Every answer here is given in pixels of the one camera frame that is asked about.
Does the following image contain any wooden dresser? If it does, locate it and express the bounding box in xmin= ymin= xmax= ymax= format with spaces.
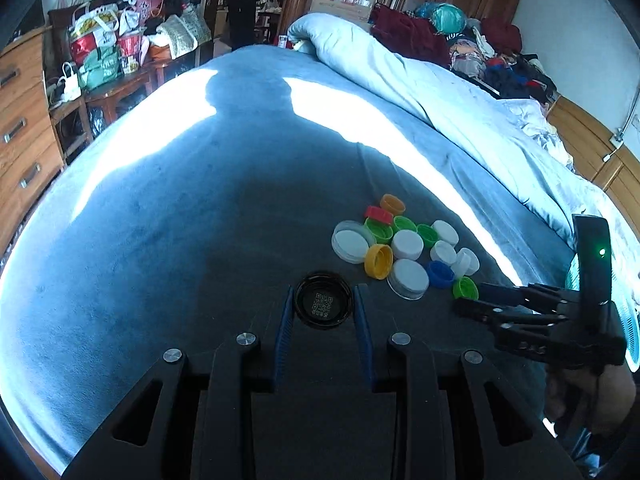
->
xmin=0 ymin=27 xmax=67 ymax=261

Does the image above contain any dark red clothing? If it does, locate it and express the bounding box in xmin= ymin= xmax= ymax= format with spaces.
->
xmin=370 ymin=4 xmax=452 ymax=67

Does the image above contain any pile of colourful bottle caps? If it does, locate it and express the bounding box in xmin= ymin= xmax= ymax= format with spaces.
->
xmin=331 ymin=193 xmax=481 ymax=302

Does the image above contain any black bottle cap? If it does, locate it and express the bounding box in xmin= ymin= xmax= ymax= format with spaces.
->
xmin=292 ymin=271 xmax=354 ymax=330

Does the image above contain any green shopping bag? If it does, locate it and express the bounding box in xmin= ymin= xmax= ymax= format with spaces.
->
xmin=79 ymin=47 xmax=124 ymax=89

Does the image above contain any white floral sheet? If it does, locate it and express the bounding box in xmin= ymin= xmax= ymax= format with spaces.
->
xmin=500 ymin=97 xmax=576 ymax=171

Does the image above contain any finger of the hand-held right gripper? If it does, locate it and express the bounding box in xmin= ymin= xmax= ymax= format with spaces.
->
xmin=452 ymin=297 xmax=568 ymax=363
xmin=475 ymin=282 xmax=571 ymax=310

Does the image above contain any white woven tote bag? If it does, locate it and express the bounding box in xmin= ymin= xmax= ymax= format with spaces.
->
xmin=157 ymin=10 xmax=214 ymax=59

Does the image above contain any wooden headboard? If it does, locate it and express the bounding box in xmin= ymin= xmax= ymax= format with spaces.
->
xmin=547 ymin=95 xmax=640 ymax=222

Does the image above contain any wall socket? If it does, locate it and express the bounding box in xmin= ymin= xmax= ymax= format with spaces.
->
xmin=602 ymin=115 xmax=640 ymax=162

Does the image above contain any light blue duvet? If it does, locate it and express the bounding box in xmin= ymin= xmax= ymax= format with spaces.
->
xmin=287 ymin=12 xmax=640 ymax=311

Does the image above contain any person's right hand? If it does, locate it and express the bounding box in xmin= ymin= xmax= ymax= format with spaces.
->
xmin=545 ymin=365 xmax=638 ymax=436

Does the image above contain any pile of mixed clothes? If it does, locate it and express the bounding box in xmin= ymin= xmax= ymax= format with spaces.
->
xmin=447 ymin=17 xmax=559 ymax=102

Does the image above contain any small white bag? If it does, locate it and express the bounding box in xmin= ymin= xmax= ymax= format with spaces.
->
xmin=60 ymin=62 xmax=82 ymax=102

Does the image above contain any dark wooden table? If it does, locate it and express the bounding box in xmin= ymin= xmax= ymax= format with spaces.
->
xmin=50 ymin=55 xmax=201 ymax=147

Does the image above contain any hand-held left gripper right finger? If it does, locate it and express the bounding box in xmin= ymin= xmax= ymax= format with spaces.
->
xmin=352 ymin=284 xmax=583 ymax=480

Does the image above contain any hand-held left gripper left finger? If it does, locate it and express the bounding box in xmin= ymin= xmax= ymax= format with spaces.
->
xmin=62 ymin=285 xmax=297 ymax=480

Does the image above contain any red and yellow shopping bag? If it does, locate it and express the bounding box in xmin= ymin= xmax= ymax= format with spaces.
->
xmin=69 ymin=2 xmax=122 ymax=67

